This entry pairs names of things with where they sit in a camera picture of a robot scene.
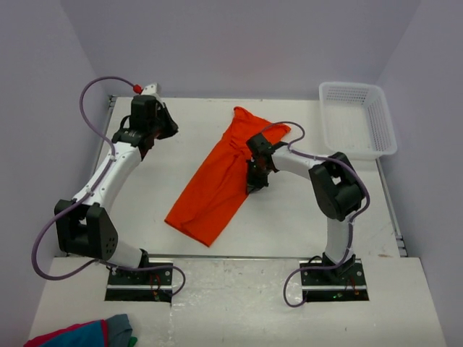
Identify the orange t shirt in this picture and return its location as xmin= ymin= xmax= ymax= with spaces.
xmin=165 ymin=106 xmax=291 ymax=247

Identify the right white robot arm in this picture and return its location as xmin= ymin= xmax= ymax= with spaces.
xmin=246 ymin=133 xmax=365 ymax=278

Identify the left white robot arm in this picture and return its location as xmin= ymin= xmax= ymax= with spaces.
xmin=54 ymin=94 xmax=178 ymax=270

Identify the white plastic basket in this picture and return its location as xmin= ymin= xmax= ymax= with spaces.
xmin=318 ymin=82 xmax=397 ymax=160

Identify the grey folded t shirt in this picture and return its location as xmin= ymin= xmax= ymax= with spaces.
xmin=106 ymin=314 xmax=133 ymax=347

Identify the green folded t shirt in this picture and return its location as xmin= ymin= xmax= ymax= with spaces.
xmin=128 ymin=336 xmax=137 ymax=347

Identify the teal folded t shirt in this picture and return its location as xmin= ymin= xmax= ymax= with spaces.
xmin=39 ymin=320 xmax=109 ymax=347

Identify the pink folded t shirt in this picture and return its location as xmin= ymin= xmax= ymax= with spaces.
xmin=23 ymin=319 xmax=109 ymax=347

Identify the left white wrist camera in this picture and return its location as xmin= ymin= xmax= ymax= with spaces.
xmin=142 ymin=82 xmax=161 ymax=95

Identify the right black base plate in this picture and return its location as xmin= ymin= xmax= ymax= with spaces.
xmin=300 ymin=260 xmax=370 ymax=303

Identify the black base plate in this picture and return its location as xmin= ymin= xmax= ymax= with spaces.
xmin=300 ymin=260 xmax=370 ymax=303
xmin=105 ymin=258 xmax=173 ymax=304

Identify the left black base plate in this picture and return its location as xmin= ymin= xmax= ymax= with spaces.
xmin=105 ymin=258 xmax=173 ymax=304

